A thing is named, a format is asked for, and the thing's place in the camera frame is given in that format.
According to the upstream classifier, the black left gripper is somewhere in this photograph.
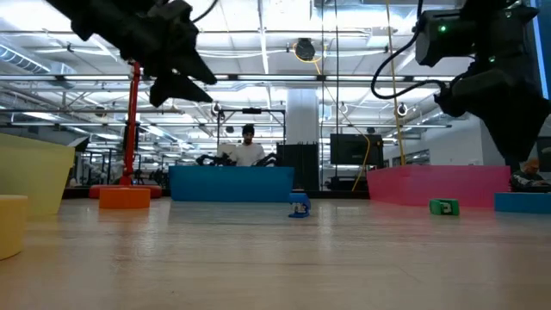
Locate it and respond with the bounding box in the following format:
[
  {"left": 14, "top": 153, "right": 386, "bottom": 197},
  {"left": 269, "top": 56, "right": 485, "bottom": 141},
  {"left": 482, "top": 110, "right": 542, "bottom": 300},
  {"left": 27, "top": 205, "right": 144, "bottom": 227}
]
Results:
[{"left": 120, "top": 0, "right": 219, "bottom": 109}]

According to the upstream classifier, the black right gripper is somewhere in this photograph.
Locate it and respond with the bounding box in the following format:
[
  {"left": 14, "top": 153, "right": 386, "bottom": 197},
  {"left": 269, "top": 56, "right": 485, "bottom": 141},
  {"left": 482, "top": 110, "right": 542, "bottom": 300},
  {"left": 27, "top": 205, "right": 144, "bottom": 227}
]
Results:
[{"left": 433, "top": 55, "right": 551, "bottom": 173}]

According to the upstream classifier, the green staple remover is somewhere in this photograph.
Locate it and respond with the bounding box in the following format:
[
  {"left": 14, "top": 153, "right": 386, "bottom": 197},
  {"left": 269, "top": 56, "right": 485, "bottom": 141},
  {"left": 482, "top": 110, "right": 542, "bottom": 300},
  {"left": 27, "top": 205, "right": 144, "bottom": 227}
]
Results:
[{"left": 429, "top": 198, "right": 461, "bottom": 217}]

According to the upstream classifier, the blue staple remover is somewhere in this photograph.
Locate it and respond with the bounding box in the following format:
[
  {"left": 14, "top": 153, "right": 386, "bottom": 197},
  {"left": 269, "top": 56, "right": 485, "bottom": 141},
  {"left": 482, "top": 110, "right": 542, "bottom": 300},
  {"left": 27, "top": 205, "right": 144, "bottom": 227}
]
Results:
[{"left": 288, "top": 192, "right": 312, "bottom": 219}]

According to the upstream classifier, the yellow tape roll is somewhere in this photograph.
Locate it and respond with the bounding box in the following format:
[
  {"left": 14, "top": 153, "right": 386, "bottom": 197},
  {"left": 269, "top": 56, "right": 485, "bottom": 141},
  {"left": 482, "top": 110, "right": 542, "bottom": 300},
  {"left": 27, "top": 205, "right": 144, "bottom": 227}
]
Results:
[{"left": 0, "top": 194, "right": 29, "bottom": 262}]

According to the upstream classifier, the person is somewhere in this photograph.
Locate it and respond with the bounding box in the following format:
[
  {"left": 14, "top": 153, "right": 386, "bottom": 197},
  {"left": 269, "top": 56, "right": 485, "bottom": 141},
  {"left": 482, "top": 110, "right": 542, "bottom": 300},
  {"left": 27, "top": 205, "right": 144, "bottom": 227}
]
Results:
[
  {"left": 230, "top": 123, "right": 267, "bottom": 168},
  {"left": 511, "top": 157, "right": 551, "bottom": 193}
]

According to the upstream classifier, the red stand with round base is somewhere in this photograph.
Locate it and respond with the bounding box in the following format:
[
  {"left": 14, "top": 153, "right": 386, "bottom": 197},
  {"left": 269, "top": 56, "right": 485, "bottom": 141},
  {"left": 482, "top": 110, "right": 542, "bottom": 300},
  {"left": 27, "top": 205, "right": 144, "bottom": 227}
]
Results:
[{"left": 89, "top": 59, "right": 164, "bottom": 200}]

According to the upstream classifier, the pink plastic bin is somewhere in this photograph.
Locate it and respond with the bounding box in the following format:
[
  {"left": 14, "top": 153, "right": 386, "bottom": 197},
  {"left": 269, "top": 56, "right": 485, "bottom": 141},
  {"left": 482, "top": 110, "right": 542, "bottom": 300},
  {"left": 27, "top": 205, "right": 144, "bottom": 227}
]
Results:
[{"left": 366, "top": 164, "right": 512, "bottom": 208}]

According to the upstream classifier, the monitor with blue screen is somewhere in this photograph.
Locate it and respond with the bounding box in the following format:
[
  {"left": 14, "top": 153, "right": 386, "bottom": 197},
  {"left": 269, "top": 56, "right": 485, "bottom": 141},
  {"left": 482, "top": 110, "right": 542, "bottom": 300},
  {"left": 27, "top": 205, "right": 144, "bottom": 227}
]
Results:
[{"left": 529, "top": 0, "right": 551, "bottom": 100}]

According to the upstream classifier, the blue plastic bin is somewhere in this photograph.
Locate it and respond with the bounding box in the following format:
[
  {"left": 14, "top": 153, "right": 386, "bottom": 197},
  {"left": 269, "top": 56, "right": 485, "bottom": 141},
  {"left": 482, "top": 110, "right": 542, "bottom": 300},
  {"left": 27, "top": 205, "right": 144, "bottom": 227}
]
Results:
[{"left": 168, "top": 165, "right": 295, "bottom": 203}]

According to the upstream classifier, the white building pillar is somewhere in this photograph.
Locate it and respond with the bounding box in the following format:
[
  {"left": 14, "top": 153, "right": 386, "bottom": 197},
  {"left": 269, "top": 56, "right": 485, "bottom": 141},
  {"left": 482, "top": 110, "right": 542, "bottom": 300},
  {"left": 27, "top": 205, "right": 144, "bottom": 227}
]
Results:
[{"left": 286, "top": 88, "right": 320, "bottom": 146}]

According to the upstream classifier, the black cabinet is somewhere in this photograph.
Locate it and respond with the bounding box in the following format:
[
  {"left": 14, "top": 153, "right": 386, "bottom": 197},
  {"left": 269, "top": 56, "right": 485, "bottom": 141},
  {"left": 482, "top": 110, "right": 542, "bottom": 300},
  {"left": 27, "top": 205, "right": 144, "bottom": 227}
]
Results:
[{"left": 275, "top": 143, "right": 320, "bottom": 191}]

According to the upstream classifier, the black background monitor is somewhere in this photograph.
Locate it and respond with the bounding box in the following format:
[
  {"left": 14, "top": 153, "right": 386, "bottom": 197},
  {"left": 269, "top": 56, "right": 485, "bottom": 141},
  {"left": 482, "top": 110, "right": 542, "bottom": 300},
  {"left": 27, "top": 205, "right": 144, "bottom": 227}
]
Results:
[{"left": 330, "top": 133, "right": 384, "bottom": 166}]

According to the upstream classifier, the yellow plastic bin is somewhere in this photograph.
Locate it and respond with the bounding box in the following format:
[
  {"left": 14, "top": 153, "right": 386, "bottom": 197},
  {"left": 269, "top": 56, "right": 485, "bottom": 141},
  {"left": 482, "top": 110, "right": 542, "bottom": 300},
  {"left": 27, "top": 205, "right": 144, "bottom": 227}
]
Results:
[{"left": 0, "top": 132, "right": 77, "bottom": 216}]

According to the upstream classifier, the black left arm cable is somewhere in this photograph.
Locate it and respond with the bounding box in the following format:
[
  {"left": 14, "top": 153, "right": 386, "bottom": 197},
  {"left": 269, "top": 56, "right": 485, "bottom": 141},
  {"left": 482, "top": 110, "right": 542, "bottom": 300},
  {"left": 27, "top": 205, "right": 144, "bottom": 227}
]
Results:
[{"left": 191, "top": 0, "right": 220, "bottom": 25}]

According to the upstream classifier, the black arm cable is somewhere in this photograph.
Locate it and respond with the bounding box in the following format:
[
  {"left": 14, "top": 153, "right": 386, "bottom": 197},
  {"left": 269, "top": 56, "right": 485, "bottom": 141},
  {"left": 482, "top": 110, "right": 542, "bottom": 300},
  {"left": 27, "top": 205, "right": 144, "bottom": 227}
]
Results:
[
  {"left": 191, "top": 0, "right": 220, "bottom": 25},
  {"left": 370, "top": 23, "right": 451, "bottom": 101}
]

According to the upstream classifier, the black background frame rig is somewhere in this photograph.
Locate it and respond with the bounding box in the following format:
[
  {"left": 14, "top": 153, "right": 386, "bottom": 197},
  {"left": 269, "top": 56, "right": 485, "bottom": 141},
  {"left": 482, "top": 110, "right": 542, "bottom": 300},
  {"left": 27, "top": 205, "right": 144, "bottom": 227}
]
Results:
[{"left": 216, "top": 107, "right": 288, "bottom": 146}]

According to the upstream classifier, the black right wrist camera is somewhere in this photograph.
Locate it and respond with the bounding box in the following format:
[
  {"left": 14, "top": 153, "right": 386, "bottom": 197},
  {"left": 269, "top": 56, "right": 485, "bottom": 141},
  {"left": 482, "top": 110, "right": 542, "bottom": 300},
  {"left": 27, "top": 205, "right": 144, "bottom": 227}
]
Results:
[{"left": 415, "top": 8, "right": 474, "bottom": 68}]

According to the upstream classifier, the black ceiling cable reel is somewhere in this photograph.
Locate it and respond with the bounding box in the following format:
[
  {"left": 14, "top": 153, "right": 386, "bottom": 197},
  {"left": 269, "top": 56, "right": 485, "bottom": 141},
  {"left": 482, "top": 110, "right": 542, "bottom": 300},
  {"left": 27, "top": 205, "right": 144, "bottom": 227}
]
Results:
[{"left": 294, "top": 37, "right": 317, "bottom": 61}]

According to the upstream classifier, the yellow hanging strap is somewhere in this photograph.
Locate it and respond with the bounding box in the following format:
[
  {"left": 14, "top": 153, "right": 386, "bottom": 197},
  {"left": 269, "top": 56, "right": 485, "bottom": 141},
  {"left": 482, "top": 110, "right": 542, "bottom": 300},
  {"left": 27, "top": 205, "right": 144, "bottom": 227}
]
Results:
[{"left": 385, "top": 0, "right": 406, "bottom": 167}]

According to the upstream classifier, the yellow hanging cord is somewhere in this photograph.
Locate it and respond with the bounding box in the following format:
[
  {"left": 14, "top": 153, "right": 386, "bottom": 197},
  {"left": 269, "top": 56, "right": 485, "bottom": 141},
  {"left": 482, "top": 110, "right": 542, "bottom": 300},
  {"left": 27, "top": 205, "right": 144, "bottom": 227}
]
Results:
[{"left": 292, "top": 42, "right": 372, "bottom": 193}]

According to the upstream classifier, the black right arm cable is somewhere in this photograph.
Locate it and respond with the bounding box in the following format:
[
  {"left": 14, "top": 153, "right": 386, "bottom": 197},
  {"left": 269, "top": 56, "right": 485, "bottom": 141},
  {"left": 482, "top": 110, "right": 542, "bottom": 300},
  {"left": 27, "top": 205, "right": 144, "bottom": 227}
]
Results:
[{"left": 370, "top": 23, "right": 451, "bottom": 101}]

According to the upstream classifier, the black aluminium table edge rail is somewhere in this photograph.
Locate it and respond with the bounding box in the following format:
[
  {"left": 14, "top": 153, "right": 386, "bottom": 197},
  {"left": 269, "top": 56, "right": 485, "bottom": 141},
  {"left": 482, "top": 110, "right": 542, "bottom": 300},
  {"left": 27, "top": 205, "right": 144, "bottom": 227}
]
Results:
[{"left": 62, "top": 187, "right": 551, "bottom": 202}]

